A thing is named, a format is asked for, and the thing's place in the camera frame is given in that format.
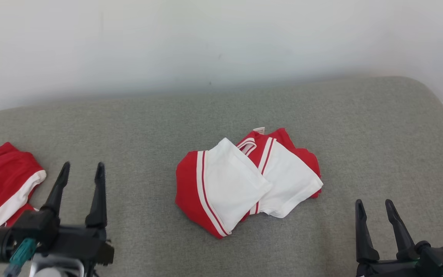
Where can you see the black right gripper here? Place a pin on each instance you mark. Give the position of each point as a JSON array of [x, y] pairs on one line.
[[390, 269]]

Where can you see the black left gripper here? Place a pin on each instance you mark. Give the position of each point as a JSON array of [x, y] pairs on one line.
[[79, 242]]

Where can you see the red shorts with white trim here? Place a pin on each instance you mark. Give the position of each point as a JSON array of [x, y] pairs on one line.
[[2, 173]]

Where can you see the red Bulls 23 jersey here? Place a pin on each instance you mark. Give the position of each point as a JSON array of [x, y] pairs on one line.
[[225, 181]]

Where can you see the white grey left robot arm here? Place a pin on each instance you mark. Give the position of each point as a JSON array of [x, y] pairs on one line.
[[52, 271]]

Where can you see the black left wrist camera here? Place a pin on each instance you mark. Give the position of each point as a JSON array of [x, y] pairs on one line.
[[33, 227]]

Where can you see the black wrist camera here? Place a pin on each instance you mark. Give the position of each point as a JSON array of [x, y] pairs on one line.
[[33, 227], [442, 261]]

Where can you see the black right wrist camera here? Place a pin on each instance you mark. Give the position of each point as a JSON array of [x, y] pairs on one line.
[[442, 261]]

